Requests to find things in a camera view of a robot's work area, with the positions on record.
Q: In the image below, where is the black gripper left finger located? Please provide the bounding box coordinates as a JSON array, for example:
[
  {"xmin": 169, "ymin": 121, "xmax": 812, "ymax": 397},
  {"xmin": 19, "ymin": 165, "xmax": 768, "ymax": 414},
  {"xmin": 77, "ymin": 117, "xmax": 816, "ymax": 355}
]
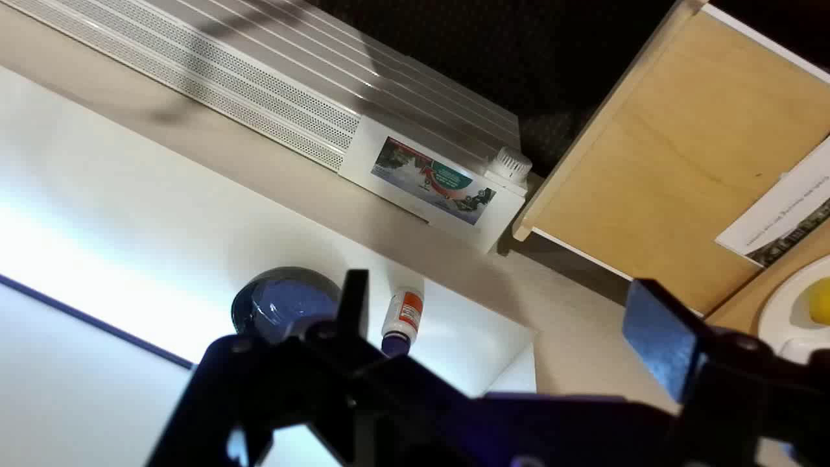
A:
[{"xmin": 144, "ymin": 268, "xmax": 489, "ymax": 467}]

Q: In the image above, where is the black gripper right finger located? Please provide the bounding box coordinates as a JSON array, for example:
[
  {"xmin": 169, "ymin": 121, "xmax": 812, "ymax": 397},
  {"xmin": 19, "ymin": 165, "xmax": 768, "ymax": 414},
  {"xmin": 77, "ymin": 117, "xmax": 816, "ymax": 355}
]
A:
[{"xmin": 620, "ymin": 277, "xmax": 830, "ymax": 467}]

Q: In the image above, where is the dark blue ceramic bowl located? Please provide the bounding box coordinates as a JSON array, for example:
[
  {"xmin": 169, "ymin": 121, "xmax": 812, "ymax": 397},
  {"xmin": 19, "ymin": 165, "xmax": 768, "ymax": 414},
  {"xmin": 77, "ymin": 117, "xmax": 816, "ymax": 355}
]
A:
[{"xmin": 230, "ymin": 265, "xmax": 346, "ymax": 346}]

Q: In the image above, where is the light wooden dresser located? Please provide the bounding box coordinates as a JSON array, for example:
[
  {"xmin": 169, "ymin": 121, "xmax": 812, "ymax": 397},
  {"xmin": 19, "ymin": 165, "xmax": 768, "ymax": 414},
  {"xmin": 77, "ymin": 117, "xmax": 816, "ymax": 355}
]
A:
[{"xmin": 508, "ymin": 0, "xmax": 830, "ymax": 342}]

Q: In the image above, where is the white plate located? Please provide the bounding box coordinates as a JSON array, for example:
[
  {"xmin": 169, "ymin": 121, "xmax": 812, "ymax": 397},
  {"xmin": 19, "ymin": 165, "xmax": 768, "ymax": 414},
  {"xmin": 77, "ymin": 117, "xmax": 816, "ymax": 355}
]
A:
[{"xmin": 757, "ymin": 255, "xmax": 830, "ymax": 365}]

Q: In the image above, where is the small bottle orange label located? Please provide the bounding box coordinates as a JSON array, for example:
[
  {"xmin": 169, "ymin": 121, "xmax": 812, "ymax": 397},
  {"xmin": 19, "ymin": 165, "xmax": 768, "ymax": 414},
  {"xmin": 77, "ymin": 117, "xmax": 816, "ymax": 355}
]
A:
[{"xmin": 380, "ymin": 288, "xmax": 428, "ymax": 360}]

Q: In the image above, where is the yellow lemon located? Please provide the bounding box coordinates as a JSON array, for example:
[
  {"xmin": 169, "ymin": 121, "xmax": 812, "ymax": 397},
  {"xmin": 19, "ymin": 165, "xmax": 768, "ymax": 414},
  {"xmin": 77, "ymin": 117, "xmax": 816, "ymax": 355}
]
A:
[{"xmin": 803, "ymin": 277, "xmax": 830, "ymax": 326}]

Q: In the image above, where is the white paper sheet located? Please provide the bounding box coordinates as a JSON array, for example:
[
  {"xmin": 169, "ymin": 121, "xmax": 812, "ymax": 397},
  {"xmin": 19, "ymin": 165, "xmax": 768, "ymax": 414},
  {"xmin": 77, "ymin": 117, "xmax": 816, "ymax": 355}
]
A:
[{"xmin": 713, "ymin": 137, "xmax": 830, "ymax": 270}]

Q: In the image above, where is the white card with picture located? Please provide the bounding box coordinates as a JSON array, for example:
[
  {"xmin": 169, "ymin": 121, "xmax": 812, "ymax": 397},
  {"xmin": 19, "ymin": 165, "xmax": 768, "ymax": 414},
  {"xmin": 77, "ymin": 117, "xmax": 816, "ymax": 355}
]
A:
[{"xmin": 341, "ymin": 115, "xmax": 530, "ymax": 255}]

